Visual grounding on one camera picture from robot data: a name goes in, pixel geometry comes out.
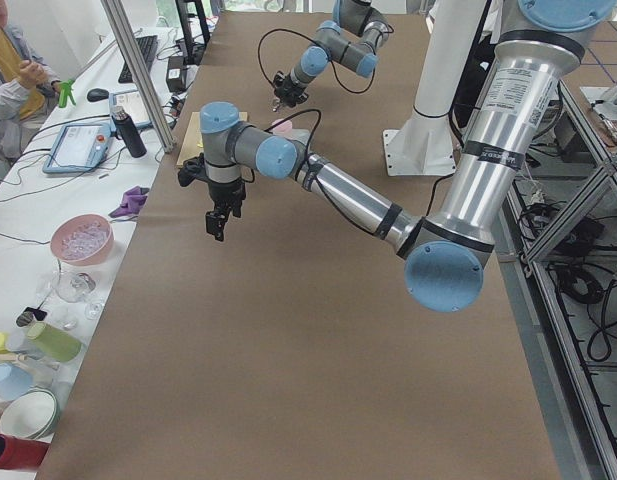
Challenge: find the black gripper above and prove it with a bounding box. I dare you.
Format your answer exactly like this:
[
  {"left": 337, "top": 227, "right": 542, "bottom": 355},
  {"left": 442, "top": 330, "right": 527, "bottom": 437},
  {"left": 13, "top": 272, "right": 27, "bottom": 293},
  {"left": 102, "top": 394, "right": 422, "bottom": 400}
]
[
  {"left": 205, "top": 180, "right": 246, "bottom": 242},
  {"left": 272, "top": 71, "right": 309, "bottom": 106}
]

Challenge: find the pink plastic cup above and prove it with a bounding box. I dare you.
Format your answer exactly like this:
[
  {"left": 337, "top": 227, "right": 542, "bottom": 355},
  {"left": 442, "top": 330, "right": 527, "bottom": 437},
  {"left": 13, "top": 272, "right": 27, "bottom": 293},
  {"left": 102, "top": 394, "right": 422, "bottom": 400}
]
[{"left": 270, "top": 119, "right": 293, "bottom": 136}]

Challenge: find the glass sauce bottle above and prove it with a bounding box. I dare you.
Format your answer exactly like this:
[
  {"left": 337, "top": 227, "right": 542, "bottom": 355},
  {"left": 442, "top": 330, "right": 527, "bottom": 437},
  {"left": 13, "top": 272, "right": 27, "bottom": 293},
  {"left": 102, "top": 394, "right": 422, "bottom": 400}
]
[{"left": 271, "top": 98, "right": 284, "bottom": 112}]

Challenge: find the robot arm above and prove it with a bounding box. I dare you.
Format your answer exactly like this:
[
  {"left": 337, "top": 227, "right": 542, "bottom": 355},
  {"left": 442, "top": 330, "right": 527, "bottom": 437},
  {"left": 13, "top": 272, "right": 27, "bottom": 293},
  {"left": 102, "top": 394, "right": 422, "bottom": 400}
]
[
  {"left": 272, "top": 1, "right": 394, "bottom": 111},
  {"left": 200, "top": 1, "right": 613, "bottom": 312}
]

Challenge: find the silver kitchen scale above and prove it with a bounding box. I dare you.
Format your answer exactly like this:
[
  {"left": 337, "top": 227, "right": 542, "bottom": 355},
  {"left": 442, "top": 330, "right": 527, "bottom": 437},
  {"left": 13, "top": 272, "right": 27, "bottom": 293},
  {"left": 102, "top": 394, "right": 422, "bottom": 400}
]
[{"left": 286, "top": 129, "right": 311, "bottom": 146}]

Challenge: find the green cup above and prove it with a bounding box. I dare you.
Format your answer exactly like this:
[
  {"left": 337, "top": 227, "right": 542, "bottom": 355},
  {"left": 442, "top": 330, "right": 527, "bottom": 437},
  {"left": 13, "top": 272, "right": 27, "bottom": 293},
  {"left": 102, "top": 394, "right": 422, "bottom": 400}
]
[{"left": 25, "top": 321, "right": 82, "bottom": 363}]

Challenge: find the light blue cup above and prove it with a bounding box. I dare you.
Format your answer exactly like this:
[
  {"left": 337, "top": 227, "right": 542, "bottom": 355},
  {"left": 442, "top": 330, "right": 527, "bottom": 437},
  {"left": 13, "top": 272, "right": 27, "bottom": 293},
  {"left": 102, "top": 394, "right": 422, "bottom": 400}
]
[{"left": 0, "top": 363, "right": 34, "bottom": 401}]

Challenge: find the red cup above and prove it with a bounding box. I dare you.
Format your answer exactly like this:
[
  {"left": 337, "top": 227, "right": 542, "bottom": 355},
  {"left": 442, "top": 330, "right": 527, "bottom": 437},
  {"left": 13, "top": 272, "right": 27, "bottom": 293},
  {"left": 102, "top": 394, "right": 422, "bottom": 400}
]
[{"left": 0, "top": 434, "right": 50, "bottom": 472}]

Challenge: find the wooden cutting board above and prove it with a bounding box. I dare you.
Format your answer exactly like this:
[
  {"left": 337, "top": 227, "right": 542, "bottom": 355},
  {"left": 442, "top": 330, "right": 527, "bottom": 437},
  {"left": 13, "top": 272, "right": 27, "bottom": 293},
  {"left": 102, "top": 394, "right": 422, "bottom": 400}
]
[{"left": 176, "top": 111, "right": 250, "bottom": 167}]

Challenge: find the purple cloth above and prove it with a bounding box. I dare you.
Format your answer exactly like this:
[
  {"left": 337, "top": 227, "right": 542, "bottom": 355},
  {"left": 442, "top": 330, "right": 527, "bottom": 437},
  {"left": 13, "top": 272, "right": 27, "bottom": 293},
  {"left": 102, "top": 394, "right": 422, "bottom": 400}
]
[{"left": 109, "top": 186, "right": 150, "bottom": 218}]

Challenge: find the black power adapter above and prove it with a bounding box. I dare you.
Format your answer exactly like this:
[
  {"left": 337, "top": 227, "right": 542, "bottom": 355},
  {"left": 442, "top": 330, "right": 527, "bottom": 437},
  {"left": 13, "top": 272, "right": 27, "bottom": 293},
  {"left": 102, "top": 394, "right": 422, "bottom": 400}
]
[{"left": 166, "top": 56, "right": 187, "bottom": 93}]

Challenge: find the black thermos bottle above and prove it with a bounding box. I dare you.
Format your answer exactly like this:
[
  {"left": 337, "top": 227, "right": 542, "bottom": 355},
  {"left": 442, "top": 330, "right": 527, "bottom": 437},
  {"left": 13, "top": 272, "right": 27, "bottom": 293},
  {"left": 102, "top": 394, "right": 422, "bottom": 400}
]
[{"left": 111, "top": 105, "right": 147, "bottom": 158}]

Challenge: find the pink bowl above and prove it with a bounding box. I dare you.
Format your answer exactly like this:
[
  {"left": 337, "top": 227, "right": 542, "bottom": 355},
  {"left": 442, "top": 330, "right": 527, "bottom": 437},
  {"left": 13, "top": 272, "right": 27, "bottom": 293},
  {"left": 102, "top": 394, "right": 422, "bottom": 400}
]
[{"left": 50, "top": 214, "right": 114, "bottom": 266}]

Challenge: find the blue teach pendant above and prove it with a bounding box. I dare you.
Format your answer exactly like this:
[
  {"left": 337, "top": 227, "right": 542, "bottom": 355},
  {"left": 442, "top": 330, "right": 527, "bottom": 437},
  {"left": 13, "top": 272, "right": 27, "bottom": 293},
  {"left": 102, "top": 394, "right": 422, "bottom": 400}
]
[
  {"left": 42, "top": 122, "right": 112, "bottom": 175},
  {"left": 109, "top": 90, "right": 152, "bottom": 129}
]

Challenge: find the black keyboard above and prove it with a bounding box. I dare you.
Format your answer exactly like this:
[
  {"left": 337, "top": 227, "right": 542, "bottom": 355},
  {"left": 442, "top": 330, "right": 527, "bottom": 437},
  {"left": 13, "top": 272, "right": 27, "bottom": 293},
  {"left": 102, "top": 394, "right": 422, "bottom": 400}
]
[{"left": 117, "top": 35, "right": 159, "bottom": 85}]

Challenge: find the wine glass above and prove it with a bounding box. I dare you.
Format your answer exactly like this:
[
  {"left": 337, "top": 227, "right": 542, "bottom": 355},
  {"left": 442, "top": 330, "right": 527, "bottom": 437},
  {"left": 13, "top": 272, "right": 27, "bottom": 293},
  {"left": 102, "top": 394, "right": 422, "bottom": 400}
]
[{"left": 55, "top": 272, "right": 105, "bottom": 320}]

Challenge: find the black computer mouse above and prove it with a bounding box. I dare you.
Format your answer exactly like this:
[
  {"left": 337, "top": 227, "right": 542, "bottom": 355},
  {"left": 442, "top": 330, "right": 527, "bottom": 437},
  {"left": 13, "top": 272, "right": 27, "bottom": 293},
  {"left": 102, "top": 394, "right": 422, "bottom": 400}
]
[{"left": 86, "top": 88, "right": 110, "bottom": 103}]

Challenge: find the seated person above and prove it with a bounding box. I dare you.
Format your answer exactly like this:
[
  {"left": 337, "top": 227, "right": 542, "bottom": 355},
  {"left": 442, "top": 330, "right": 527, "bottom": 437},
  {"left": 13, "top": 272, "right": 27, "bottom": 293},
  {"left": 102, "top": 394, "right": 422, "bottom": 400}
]
[{"left": 0, "top": 1, "right": 61, "bottom": 163}]

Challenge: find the white green bowl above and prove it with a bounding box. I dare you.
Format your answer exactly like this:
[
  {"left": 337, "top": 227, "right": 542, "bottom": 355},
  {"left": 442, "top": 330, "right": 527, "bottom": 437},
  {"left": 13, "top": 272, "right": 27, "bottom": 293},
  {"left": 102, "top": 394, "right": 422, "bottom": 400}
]
[{"left": 0, "top": 389, "right": 60, "bottom": 440}]

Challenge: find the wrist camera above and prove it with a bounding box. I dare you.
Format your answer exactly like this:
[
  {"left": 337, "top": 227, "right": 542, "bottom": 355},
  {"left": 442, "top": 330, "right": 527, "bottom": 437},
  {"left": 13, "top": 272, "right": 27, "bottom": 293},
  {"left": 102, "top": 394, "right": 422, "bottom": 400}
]
[{"left": 177, "top": 154, "right": 208, "bottom": 187}]

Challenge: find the white camera mast base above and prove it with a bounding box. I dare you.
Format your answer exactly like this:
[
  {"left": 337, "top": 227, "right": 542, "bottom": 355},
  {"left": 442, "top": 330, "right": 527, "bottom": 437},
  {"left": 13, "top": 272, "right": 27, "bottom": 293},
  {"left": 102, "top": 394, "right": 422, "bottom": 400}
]
[{"left": 384, "top": 0, "right": 489, "bottom": 176}]

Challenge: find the aluminium frame post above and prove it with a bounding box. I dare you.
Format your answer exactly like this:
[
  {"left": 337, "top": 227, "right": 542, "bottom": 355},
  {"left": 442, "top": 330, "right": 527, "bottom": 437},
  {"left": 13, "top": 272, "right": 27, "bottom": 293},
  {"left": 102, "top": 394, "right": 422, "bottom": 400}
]
[{"left": 101, "top": 0, "right": 176, "bottom": 153}]

